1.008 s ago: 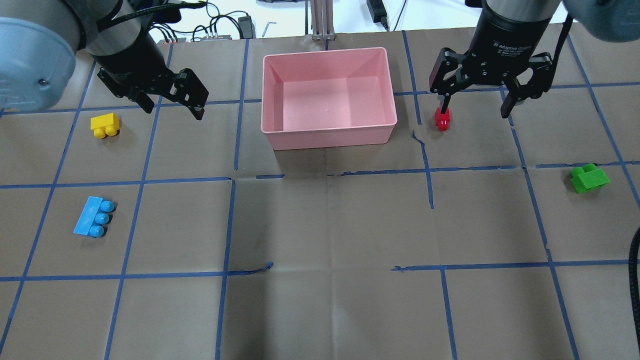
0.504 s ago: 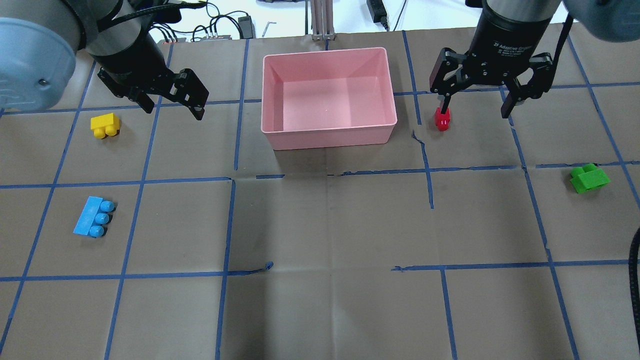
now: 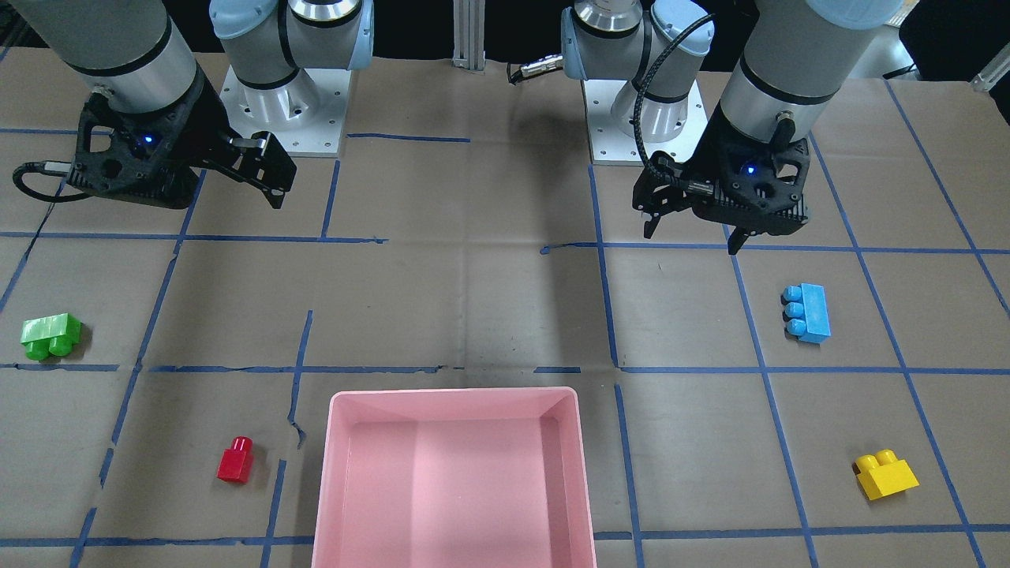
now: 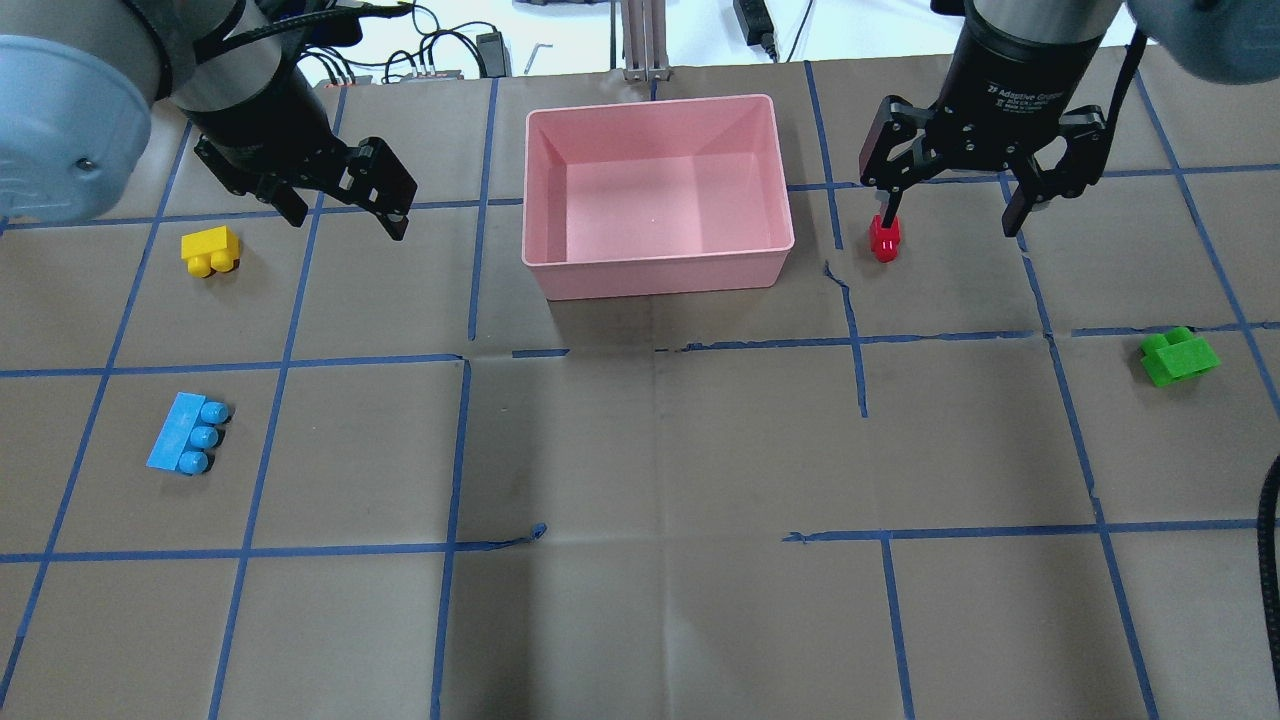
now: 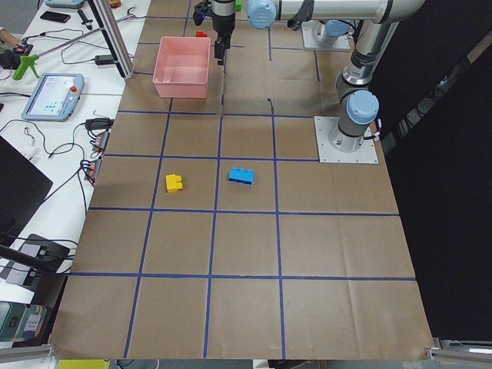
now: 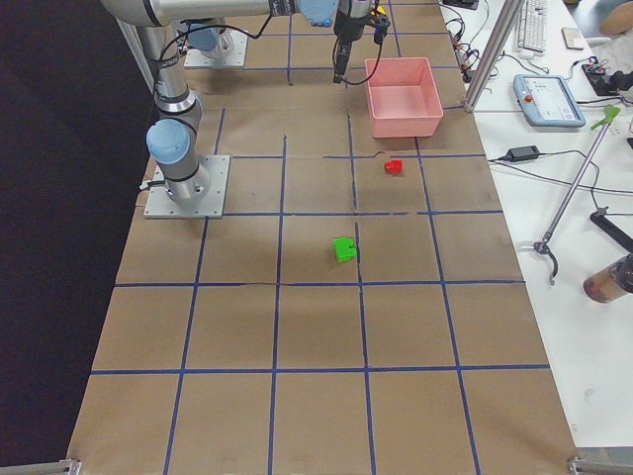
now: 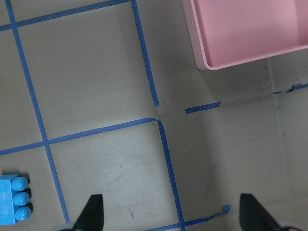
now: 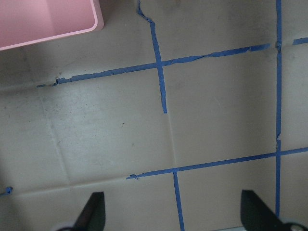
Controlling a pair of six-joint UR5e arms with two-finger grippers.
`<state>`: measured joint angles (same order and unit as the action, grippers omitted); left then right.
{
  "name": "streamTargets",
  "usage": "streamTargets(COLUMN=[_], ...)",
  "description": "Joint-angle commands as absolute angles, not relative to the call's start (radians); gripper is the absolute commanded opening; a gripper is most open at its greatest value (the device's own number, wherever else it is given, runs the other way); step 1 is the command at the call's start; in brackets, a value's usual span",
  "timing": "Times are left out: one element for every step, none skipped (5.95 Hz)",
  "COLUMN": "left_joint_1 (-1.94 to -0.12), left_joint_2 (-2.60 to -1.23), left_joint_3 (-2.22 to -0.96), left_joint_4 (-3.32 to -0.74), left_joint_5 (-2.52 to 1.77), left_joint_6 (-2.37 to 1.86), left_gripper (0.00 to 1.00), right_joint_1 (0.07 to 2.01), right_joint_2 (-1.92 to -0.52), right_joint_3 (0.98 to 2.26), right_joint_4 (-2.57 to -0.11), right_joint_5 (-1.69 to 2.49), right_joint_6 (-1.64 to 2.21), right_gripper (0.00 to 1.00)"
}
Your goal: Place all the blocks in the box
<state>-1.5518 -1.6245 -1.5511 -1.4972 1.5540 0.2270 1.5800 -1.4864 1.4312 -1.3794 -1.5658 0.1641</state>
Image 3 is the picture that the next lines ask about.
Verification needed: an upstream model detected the blue three-stud block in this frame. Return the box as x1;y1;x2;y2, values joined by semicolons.
780;282;831;344

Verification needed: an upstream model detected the pink plastic box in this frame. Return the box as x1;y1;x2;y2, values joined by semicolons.
312;386;597;567

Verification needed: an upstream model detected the aluminium frame post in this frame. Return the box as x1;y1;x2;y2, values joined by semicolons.
451;0;486;73

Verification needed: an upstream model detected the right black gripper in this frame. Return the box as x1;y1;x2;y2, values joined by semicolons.
66;67;297;210

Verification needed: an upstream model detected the red single-stud block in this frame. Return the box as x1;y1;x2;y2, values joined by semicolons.
216;435;255;484

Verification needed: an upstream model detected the green two-stud block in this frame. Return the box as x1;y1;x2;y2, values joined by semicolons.
21;312;82;361

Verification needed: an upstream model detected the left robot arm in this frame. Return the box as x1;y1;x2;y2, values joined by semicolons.
560;1;901;255

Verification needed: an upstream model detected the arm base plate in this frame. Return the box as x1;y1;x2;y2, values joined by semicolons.
220;68;354;159
582;80;708;166

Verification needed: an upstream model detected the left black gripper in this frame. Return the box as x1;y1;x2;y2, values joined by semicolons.
632;110;810;256

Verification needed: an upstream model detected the yellow two-stud block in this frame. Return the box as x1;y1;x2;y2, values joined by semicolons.
854;449;920;501

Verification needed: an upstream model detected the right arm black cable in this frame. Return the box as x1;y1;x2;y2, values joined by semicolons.
12;161;88;204

